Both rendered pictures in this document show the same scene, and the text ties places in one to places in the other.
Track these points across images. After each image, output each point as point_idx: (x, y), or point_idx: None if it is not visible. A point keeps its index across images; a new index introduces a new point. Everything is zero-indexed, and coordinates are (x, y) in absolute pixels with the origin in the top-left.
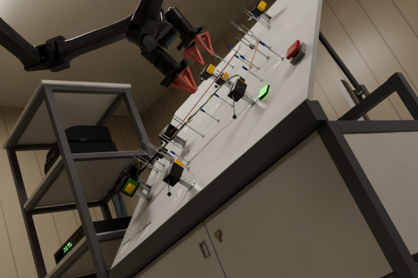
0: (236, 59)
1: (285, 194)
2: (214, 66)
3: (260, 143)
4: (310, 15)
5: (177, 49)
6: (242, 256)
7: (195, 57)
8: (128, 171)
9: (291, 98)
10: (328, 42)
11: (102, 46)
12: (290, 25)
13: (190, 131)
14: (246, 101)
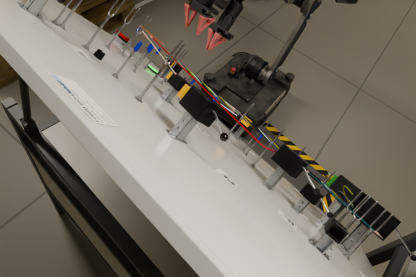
0: (118, 91)
1: None
2: (177, 93)
3: None
4: (77, 15)
5: (218, 13)
6: None
7: (203, 25)
8: (363, 197)
9: (148, 61)
10: None
11: None
12: (79, 23)
13: (260, 187)
14: (166, 85)
